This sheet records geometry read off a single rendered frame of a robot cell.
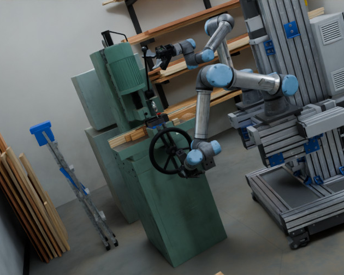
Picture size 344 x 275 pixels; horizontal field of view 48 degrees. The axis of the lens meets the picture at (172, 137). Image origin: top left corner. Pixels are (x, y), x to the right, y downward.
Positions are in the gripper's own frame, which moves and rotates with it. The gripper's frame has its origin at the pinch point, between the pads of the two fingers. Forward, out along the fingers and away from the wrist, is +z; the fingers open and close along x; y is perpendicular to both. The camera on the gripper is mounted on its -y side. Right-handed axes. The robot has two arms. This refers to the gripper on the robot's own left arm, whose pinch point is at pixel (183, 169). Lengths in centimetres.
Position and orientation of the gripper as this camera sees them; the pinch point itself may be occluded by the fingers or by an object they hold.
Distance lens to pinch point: 230.3
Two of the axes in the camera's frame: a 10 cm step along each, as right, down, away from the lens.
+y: 4.9, 8.4, -2.3
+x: 8.6, -4.4, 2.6
